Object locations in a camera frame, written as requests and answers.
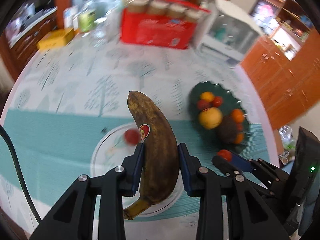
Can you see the dark green leaf plate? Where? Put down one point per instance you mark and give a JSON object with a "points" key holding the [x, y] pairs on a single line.
{"points": [[230, 102]]}

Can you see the tree patterned tablecloth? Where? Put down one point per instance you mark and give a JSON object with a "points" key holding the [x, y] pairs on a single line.
{"points": [[67, 112]]}

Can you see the large red lychee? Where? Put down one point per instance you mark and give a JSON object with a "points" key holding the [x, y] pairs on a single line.
{"points": [[132, 137]]}

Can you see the mandarin with stem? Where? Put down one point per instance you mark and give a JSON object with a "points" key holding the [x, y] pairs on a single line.
{"points": [[237, 115]]}

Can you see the white plastic storage container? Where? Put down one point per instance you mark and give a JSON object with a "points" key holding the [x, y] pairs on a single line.
{"points": [[227, 32]]}

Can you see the overripe brown banana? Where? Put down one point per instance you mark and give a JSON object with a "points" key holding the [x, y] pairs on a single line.
{"points": [[161, 166]]}

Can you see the yellow tin box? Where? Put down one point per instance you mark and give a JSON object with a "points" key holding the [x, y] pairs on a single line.
{"points": [[56, 39]]}

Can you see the red cardboard box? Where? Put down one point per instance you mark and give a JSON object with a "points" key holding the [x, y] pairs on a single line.
{"points": [[162, 23]]}

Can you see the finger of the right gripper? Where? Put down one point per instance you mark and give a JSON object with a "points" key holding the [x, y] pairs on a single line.
{"points": [[260, 168], [230, 167]]}

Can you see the small tomato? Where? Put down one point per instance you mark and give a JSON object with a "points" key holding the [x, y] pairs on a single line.
{"points": [[240, 127]]}

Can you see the medium red tomato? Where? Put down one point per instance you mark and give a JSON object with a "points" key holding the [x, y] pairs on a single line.
{"points": [[217, 101]]}

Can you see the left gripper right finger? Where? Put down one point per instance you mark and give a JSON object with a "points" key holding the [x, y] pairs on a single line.
{"points": [[248, 215]]}

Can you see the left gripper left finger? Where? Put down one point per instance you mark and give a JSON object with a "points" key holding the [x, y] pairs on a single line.
{"points": [[72, 216]]}

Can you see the large red tomato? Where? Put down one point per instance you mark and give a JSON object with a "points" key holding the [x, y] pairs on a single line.
{"points": [[225, 154]]}

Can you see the small orange kumquat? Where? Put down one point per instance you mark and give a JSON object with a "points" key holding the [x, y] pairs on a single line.
{"points": [[207, 96]]}

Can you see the green label glass bottle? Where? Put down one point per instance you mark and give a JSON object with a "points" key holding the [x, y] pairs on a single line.
{"points": [[87, 16]]}

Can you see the wooden cabinet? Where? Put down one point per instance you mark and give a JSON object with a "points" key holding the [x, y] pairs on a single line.
{"points": [[287, 88]]}

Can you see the small red lychee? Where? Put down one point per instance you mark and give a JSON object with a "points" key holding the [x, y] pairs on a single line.
{"points": [[203, 104]]}

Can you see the dark avocado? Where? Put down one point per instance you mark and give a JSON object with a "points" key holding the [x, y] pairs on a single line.
{"points": [[228, 130]]}

